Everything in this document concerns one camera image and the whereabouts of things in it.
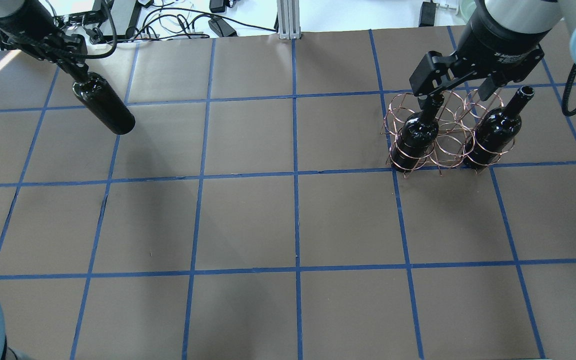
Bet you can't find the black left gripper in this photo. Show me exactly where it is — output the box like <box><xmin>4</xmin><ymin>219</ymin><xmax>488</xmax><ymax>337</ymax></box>
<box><xmin>33</xmin><ymin>30</ymin><xmax>89</xmax><ymax>76</ymax></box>

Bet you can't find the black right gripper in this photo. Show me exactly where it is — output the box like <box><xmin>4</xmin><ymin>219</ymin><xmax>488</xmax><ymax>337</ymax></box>
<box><xmin>409</xmin><ymin>20</ymin><xmax>545</xmax><ymax>111</ymax></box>

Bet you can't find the dark glass wine bottle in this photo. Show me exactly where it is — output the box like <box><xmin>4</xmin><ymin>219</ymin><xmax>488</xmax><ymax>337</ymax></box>
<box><xmin>72</xmin><ymin>71</ymin><xmax>136</xmax><ymax>135</ymax></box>

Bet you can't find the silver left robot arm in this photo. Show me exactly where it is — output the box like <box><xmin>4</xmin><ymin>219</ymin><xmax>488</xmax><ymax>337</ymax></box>
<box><xmin>0</xmin><ymin>0</ymin><xmax>453</xmax><ymax>133</ymax></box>

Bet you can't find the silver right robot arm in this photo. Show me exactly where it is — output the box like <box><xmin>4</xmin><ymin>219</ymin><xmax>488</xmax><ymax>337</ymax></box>
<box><xmin>409</xmin><ymin>0</ymin><xmax>576</xmax><ymax>100</ymax></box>

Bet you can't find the dark wine bottle in basket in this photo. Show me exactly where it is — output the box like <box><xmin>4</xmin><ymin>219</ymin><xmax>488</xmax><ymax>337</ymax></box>
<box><xmin>390</xmin><ymin>95</ymin><xmax>445</xmax><ymax>174</ymax></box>

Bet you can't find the black power brick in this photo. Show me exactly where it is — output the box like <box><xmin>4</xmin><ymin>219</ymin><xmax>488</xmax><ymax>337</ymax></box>
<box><xmin>418</xmin><ymin>0</ymin><xmax>437</xmax><ymax>28</ymax></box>

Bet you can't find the black power adapter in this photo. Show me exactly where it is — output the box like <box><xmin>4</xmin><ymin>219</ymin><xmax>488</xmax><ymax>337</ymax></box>
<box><xmin>208</xmin><ymin>17</ymin><xmax>238</xmax><ymax>38</ymax></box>

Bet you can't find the copper wire wine basket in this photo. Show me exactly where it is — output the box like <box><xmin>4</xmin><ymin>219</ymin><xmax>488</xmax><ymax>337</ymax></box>
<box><xmin>381</xmin><ymin>88</ymin><xmax>516</xmax><ymax>178</ymax></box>

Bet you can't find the black braided left cable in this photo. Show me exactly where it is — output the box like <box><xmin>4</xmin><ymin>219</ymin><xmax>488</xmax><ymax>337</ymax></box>
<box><xmin>0</xmin><ymin>0</ymin><xmax>119</xmax><ymax>68</ymax></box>

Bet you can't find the aluminium frame post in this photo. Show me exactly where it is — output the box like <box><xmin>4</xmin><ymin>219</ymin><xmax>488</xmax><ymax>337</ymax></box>
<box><xmin>276</xmin><ymin>0</ymin><xmax>302</xmax><ymax>40</ymax></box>

